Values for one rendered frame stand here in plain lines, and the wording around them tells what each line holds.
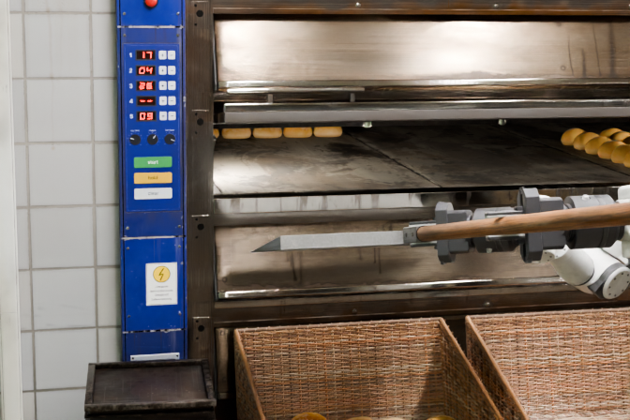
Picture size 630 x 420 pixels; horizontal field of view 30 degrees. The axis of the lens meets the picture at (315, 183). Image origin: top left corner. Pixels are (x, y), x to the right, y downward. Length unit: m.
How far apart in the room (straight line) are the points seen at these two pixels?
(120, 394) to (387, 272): 0.77
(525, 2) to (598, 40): 0.23
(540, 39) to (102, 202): 1.18
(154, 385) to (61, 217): 0.47
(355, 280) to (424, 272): 0.18
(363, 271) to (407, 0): 0.69
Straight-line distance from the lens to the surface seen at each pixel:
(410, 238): 2.40
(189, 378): 2.77
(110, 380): 2.78
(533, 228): 1.82
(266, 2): 2.87
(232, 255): 2.94
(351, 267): 3.00
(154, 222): 2.86
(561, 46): 3.11
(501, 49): 3.04
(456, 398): 3.01
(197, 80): 2.85
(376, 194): 2.98
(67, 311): 2.94
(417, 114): 2.82
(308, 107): 2.75
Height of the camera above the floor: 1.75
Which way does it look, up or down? 10 degrees down
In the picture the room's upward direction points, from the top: 1 degrees clockwise
